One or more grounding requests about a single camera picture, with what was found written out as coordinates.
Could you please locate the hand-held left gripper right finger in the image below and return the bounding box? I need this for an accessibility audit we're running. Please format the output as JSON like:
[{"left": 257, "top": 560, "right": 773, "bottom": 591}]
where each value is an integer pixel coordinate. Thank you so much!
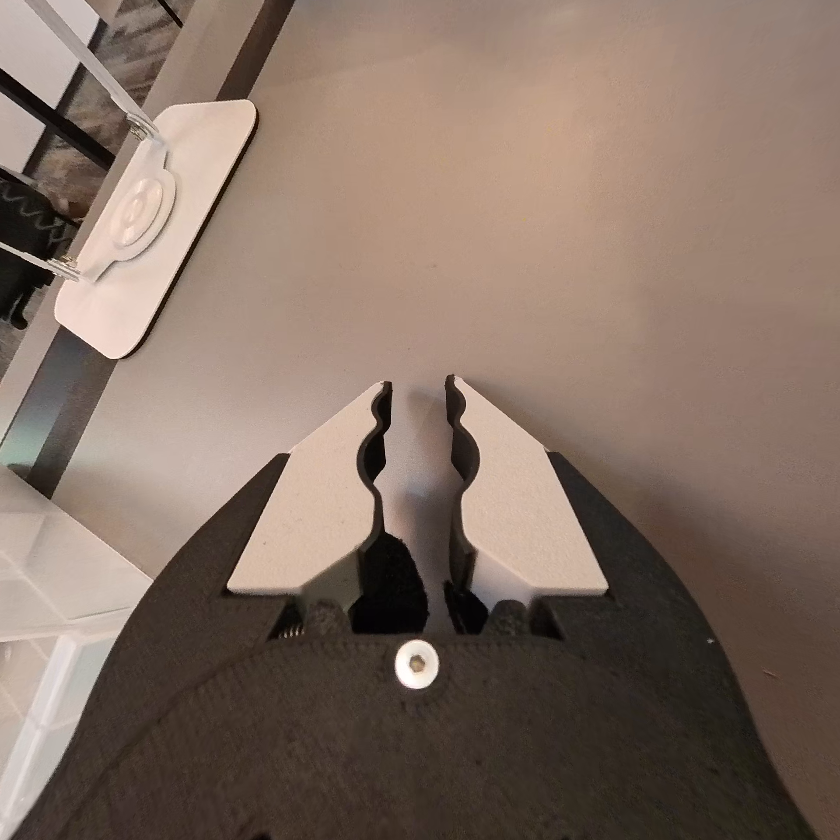
[{"left": 445, "top": 374, "right": 608, "bottom": 619}]

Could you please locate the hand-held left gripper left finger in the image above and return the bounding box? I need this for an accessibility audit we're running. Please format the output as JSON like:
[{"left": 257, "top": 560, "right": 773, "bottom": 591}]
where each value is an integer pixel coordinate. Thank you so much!
[{"left": 226, "top": 381, "right": 395, "bottom": 619}]

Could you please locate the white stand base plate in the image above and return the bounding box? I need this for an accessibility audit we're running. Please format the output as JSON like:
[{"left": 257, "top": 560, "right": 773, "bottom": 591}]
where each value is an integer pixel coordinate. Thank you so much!
[{"left": 54, "top": 100, "right": 259, "bottom": 361}]

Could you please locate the clear plastic container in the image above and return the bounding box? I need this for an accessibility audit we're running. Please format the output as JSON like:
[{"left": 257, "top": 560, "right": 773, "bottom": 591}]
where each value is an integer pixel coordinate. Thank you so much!
[{"left": 0, "top": 466, "right": 154, "bottom": 808}]

